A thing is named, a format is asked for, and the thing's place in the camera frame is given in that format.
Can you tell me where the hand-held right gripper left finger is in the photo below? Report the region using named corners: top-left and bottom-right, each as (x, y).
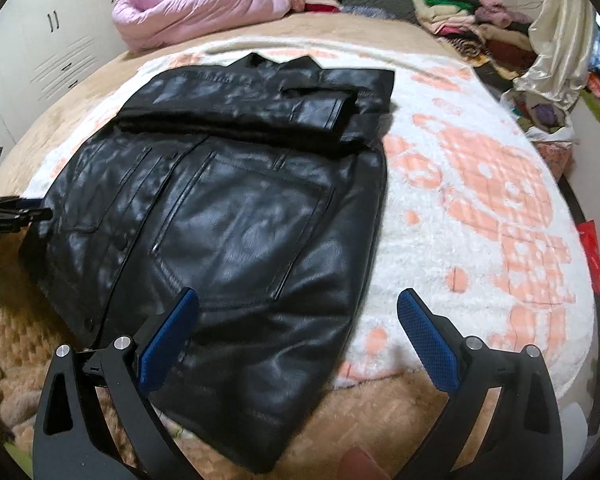
top-left (32, 287), bottom-right (201, 480)

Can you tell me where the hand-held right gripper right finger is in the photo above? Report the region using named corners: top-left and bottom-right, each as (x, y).
top-left (396, 287), bottom-right (566, 480)

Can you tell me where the black leather jacket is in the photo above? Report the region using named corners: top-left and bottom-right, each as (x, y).
top-left (19, 52), bottom-right (396, 461)

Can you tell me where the white bag of clothes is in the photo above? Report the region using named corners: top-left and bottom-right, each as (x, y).
top-left (500, 87), bottom-right (578, 141)

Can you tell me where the pile of folded clothes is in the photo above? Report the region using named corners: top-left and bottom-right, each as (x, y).
top-left (412, 0), bottom-right (538, 78)

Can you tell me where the person's right hand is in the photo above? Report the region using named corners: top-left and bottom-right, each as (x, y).
top-left (342, 450), bottom-right (386, 480)

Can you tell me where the white orange bear-print blanket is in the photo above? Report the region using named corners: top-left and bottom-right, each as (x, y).
top-left (27, 35), bottom-right (598, 391)

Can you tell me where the white wardrobe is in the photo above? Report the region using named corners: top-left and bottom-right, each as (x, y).
top-left (0, 0), bottom-right (126, 151)

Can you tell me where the red packet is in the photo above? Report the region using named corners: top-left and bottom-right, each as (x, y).
top-left (577, 220), bottom-right (600, 293)

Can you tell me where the pink floral cloth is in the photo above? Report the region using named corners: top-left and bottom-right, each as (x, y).
top-left (535, 140), bottom-right (576, 181)

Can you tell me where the pink quilt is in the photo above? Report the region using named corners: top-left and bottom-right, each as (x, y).
top-left (112, 0), bottom-right (293, 53)

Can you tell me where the cream satin curtain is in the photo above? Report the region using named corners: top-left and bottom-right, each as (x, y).
top-left (512, 0), bottom-right (597, 111)

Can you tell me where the red cloth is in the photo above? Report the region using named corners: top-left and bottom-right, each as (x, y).
top-left (302, 0), bottom-right (343, 15)

